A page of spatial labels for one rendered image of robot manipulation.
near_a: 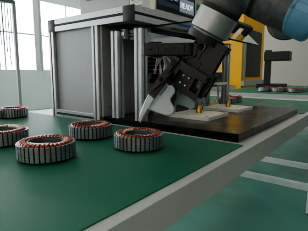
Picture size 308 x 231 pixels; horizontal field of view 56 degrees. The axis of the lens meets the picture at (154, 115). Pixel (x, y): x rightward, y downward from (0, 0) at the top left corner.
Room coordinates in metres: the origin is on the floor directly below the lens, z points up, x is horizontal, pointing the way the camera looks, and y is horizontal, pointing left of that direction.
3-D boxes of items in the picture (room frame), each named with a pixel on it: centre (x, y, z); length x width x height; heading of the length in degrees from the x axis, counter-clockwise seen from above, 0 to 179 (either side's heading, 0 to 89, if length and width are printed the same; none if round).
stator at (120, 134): (0.64, 0.03, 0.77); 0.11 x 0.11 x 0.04
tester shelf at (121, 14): (1.27, 0.02, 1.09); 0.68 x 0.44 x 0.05; 142
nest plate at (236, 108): (1.17, -0.30, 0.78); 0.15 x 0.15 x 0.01; 52
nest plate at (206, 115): (0.98, -0.15, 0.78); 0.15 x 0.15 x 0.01; 52
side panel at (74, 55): (1.07, 0.29, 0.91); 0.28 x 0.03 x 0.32; 52
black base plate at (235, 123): (1.09, -0.22, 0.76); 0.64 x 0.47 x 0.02; 142
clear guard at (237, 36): (0.97, -0.14, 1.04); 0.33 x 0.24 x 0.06; 52
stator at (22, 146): (0.56, 0.21, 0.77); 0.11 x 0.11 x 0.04
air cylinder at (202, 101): (1.26, -0.19, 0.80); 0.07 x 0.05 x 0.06; 142
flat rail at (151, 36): (1.14, -0.15, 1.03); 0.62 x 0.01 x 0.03; 142
